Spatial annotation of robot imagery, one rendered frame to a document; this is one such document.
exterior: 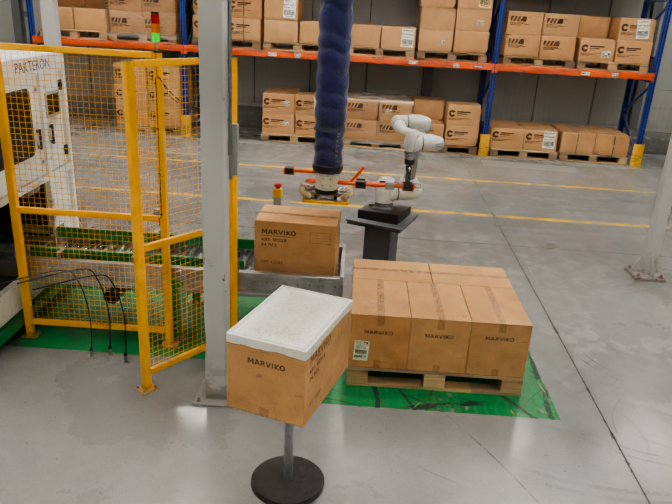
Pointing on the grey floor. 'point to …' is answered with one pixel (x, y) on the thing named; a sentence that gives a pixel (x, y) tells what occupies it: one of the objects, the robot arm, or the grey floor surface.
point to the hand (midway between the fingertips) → (407, 185)
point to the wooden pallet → (434, 381)
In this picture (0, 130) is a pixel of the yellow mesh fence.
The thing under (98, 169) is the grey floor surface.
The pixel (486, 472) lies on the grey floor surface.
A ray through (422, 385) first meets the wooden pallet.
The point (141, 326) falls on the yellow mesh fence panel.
